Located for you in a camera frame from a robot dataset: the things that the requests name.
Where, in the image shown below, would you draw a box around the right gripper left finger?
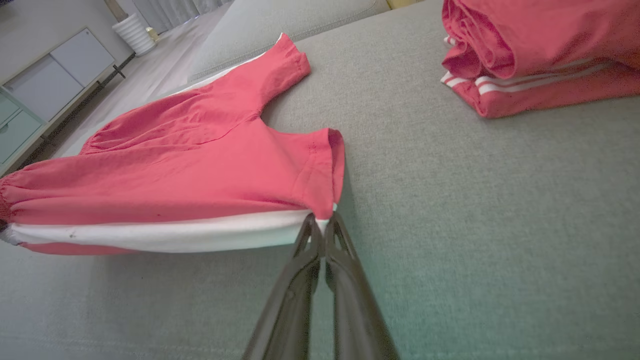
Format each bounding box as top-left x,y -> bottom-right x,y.
242,212 -> 323,360

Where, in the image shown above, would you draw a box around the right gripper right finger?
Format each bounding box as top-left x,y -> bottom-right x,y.
324,212 -> 401,360

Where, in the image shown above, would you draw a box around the red shorts with white band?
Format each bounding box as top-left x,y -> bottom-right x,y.
0,32 -> 346,257

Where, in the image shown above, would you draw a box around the red shirt with white stripes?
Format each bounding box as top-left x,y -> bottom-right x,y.
440,0 -> 640,119

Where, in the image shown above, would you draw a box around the large grey sofa seat cushion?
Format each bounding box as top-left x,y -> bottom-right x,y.
0,0 -> 640,360

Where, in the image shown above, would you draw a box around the medium grey sofa seat cushion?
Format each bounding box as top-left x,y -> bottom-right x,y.
187,0 -> 392,83

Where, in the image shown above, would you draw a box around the white ribbed plant pot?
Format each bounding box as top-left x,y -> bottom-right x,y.
112,12 -> 157,57

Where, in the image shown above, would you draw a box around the grey pleated curtain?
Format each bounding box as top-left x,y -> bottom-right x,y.
132,0 -> 233,33

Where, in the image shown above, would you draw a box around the white low cabinet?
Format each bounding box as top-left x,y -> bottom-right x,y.
0,27 -> 137,176

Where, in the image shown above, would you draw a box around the brown plant trunk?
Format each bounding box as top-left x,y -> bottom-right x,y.
104,0 -> 129,22

